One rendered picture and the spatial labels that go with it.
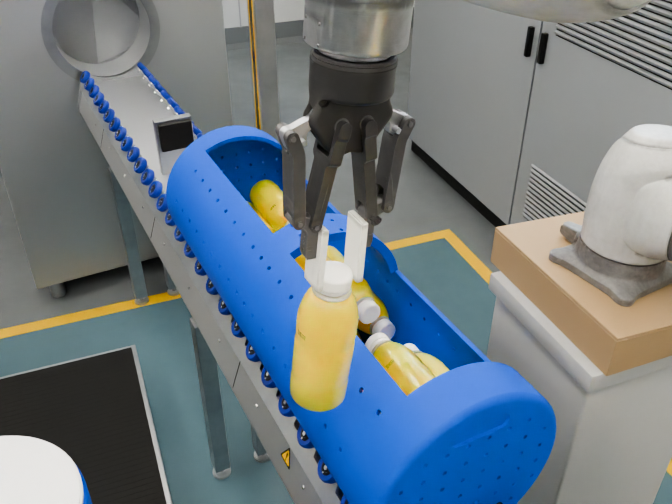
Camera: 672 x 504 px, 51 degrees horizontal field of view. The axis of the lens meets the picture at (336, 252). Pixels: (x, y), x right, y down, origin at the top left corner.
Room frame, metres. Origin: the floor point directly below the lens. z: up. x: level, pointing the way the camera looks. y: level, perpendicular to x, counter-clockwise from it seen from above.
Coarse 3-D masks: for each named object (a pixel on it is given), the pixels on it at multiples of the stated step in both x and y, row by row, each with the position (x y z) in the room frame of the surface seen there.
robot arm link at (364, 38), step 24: (312, 0) 0.57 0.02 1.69; (336, 0) 0.55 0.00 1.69; (360, 0) 0.54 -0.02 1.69; (384, 0) 0.55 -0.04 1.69; (408, 0) 0.56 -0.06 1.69; (312, 24) 0.57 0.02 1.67; (336, 24) 0.55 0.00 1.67; (360, 24) 0.54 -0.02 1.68; (384, 24) 0.55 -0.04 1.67; (408, 24) 0.57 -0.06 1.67; (336, 48) 0.55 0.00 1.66; (360, 48) 0.54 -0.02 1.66; (384, 48) 0.55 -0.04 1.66
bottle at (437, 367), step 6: (420, 354) 0.77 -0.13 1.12; (426, 354) 0.77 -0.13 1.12; (426, 360) 0.76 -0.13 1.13; (432, 360) 0.76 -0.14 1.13; (438, 360) 0.76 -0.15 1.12; (432, 366) 0.74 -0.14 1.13; (438, 366) 0.74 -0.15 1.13; (444, 366) 0.75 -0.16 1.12; (432, 372) 0.73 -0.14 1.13; (438, 372) 0.73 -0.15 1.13; (444, 372) 0.73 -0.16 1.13
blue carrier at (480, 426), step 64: (256, 128) 1.37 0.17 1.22; (192, 192) 1.17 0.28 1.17; (256, 256) 0.93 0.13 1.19; (384, 256) 0.98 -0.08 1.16; (256, 320) 0.84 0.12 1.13; (448, 320) 0.85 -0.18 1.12; (384, 384) 0.62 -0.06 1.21; (448, 384) 0.60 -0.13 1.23; (512, 384) 0.61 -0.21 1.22; (320, 448) 0.63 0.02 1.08; (384, 448) 0.55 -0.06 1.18; (448, 448) 0.55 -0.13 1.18; (512, 448) 0.59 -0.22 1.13
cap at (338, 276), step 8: (328, 264) 0.59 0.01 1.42; (336, 264) 0.59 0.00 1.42; (344, 264) 0.59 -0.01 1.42; (328, 272) 0.57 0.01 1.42; (336, 272) 0.58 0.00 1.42; (344, 272) 0.58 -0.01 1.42; (328, 280) 0.56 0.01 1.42; (336, 280) 0.56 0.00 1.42; (344, 280) 0.56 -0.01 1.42; (328, 288) 0.56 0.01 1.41; (336, 288) 0.56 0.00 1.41; (344, 288) 0.56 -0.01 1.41; (336, 296) 0.56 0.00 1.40
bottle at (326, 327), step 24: (312, 288) 0.57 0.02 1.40; (312, 312) 0.56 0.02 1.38; (336, 312) 0.55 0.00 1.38; (312, 336) 0.55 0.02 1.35; (336, 336) 0.55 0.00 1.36; (312, 360) 0.55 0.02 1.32; (336, 360) 0.55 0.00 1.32; (312, 384) 0.55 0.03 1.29; (336, 384) 0.55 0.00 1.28; (312, 408) 0.55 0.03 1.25
